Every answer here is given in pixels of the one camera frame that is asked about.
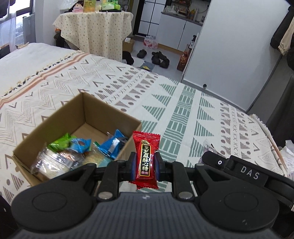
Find blue green snack packet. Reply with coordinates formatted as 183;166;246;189
69;138;91;154

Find water bottle pack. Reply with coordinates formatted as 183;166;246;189
143;35;158;49

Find dotted tablecloth table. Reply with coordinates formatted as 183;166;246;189
53;11;134;61

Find red candy packet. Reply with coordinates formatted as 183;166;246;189
129;131;160;189

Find blue orange snack packet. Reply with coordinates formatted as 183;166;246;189
94;129;128;160

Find patterned bed cover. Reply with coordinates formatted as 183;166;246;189
1;43;288;202

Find white cake packet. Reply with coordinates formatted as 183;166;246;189
83;150;112;167

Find clear barcode cake packet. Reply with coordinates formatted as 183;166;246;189
30;147;85;179

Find clear nut bar packet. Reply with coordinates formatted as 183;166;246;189
203;139;218;154

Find cardboard box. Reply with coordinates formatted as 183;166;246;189
13;93;142;186

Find red drink bottle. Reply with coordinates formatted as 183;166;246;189
177;51;189;72

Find black shoe pair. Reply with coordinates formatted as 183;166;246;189
151;51;170;69

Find white plastic bag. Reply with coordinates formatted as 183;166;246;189
280;140;294;180

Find small cardboard box floor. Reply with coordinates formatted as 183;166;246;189
123;37;135;53

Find hanging dark clothes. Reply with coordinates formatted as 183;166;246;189
270;6;293;70

